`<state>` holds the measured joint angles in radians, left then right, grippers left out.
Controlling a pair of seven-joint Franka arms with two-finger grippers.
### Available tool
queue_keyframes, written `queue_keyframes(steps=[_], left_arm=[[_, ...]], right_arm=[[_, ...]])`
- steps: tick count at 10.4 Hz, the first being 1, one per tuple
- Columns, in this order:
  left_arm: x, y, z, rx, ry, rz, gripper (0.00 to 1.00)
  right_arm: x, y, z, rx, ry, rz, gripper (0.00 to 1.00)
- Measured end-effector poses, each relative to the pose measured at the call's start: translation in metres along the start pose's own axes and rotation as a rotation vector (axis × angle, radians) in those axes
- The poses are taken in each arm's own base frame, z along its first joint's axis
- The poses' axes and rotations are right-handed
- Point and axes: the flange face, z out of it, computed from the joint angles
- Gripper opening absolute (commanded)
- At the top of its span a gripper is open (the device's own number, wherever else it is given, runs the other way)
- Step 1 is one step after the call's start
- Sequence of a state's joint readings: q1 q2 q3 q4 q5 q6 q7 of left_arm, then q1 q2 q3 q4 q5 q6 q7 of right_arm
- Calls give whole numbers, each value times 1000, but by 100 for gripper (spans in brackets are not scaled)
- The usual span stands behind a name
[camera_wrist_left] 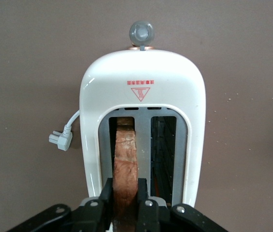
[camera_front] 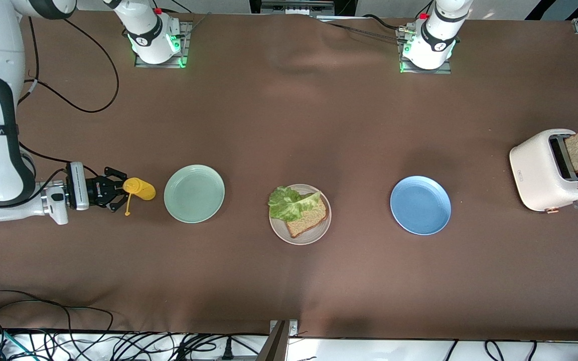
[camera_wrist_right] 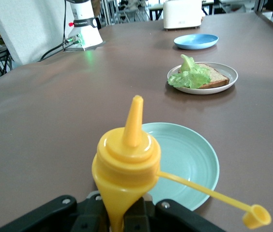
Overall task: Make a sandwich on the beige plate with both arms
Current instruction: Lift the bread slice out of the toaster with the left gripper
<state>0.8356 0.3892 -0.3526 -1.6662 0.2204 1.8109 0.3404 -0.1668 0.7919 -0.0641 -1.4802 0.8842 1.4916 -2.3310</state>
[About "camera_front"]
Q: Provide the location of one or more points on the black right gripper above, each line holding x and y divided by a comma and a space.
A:
96, 192

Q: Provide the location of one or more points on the yellow mustard squeeze bottle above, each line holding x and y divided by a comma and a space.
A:
141, 188

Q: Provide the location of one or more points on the green lettuce leaf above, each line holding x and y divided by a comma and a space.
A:
286, 205

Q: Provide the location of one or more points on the pale green plate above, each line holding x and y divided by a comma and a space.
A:
193, 195

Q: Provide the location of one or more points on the blue plate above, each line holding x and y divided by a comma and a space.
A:
419, 205

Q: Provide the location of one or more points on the beige plate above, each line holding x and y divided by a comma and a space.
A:
319, 233

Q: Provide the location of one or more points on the white toaster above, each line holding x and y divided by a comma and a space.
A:
535, 175

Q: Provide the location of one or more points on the brown table cloth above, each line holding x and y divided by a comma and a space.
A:
289, 125

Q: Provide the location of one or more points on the black power plug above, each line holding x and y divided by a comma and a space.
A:
227, 351

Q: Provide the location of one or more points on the grey power strip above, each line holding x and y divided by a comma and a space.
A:
296, 7

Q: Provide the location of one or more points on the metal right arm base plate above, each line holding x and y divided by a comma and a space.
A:
158, 66

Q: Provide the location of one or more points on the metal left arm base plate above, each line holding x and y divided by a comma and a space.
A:
419, 71

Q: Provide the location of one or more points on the aluminium profile post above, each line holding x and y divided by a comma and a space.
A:
279, 346

